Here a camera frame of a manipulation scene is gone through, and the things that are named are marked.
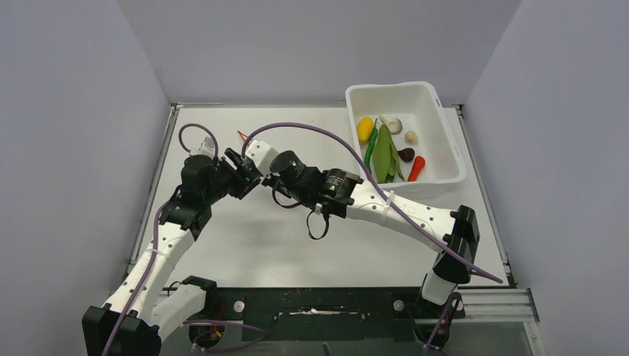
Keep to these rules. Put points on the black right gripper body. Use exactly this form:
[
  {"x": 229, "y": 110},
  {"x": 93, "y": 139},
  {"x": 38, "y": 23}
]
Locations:
[{"x": 303, "y": 196}]

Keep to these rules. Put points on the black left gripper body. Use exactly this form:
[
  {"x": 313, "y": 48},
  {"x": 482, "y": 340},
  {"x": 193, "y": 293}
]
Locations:
[{"x": 217, "y": 190}]

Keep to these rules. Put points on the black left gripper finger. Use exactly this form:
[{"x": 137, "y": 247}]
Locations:
[
  {"x": 243, "y": 165},
  {"x": 232, "y": 183}
]

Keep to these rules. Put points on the clear orange zip bag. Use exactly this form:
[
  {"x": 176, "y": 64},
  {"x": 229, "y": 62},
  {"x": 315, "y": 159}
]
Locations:
[{"x": 242, "y": 136}]

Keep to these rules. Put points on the green leafy vegetable toy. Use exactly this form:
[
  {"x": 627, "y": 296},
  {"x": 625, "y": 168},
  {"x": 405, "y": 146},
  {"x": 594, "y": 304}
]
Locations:
[{"x": 385, "y": 159}]

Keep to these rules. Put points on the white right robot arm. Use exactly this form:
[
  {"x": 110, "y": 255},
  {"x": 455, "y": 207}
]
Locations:
[{"x": 454, "y": 235}]

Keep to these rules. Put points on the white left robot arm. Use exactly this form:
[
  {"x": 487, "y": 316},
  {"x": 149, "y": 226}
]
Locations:
[{"x": 123, "y": 325}]

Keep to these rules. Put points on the green chili pepper toy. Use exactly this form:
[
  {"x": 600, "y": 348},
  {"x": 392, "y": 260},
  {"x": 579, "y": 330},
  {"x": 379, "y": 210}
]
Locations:
[{"x": 373, "y": 137}]

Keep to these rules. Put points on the yellow corn toy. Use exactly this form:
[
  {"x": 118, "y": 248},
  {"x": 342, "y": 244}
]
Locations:
[{"x": 364, "y": 129}]

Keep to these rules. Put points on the brown mushroom toy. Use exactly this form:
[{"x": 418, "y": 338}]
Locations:
[{"x": 406, "y": 155}]

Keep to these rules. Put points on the white plastic bin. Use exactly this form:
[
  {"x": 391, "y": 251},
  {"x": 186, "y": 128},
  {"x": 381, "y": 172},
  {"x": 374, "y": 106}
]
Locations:
[{"x": 403, "y": 135}]

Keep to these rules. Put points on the orange carrot toy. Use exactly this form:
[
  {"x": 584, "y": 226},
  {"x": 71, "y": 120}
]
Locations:
[{"x": 417, "y": 167}]

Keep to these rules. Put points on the beige garlic bulb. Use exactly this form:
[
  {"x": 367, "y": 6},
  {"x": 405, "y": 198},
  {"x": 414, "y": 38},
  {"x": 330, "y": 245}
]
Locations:
[{"x": 411, "y": 138}]

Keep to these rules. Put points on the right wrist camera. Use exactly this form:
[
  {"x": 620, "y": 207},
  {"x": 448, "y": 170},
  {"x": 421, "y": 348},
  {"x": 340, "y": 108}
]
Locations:
[{"x": 262, "y": 155}]

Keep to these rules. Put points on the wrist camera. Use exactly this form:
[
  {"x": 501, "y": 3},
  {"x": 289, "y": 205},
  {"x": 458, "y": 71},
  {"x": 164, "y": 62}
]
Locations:
[
  {"x": 262, "y": 155},
  {"x": 208, "y": 147}
]

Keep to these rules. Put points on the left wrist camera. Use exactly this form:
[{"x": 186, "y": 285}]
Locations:
[{"x": 208, "y": 147}]

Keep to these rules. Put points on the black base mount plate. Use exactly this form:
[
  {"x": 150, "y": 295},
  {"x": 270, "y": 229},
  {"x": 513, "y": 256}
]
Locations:
[{"x": 332, "y": 314}]

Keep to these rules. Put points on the aluminium table frame rail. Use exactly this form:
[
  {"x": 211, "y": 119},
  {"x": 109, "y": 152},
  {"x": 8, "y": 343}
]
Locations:
[{"x": 480, "y": 305}]

